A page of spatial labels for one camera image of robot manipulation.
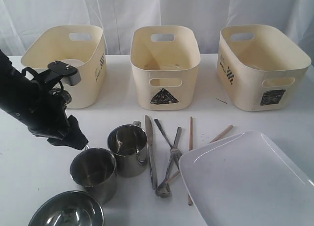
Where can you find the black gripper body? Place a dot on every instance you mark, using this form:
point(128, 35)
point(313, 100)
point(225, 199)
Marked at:
point(43, 112)

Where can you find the wooden chopstick upright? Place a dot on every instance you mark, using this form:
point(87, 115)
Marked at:
point(190, 202)

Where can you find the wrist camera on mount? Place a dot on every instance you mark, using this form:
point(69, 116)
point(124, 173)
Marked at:
point(59, 70)

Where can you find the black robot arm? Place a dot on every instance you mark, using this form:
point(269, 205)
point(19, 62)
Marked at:
point(16, 85)

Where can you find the steel mug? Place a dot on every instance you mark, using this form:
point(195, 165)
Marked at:
point(94, 170)
point(128, 143)

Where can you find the stainless steel table knife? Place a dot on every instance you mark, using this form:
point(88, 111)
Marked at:
point(151, 158)

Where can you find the cream bin with triangle mark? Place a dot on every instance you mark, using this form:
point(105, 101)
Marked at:
point(165, 63)

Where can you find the white curtain backdrop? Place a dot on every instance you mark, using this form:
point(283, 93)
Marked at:
point(23, 21)

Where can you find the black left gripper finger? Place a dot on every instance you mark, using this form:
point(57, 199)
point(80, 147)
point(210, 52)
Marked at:
point(75, 138)

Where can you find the cream bin with circle mark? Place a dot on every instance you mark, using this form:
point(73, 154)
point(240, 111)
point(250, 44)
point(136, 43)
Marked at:
point(85, 43)

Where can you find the cream bin with square mark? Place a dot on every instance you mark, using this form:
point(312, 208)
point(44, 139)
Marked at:
point(259, 66)

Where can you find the stainless steel bowl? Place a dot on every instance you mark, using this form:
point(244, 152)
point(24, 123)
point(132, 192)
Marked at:
point(70, 208)

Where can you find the white rectangular plate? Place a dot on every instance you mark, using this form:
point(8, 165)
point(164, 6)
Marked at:
point(247, 180)

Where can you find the stainless steel fork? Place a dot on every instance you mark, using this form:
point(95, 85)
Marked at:
point(163, 190)

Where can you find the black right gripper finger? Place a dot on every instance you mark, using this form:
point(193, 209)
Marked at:
point(68, 141)

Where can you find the wooden chopstick slanted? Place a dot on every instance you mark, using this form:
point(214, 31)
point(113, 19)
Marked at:
point(218, 137)

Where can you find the white ceramic bowl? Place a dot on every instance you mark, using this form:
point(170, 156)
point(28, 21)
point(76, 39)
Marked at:
point(72, 63)

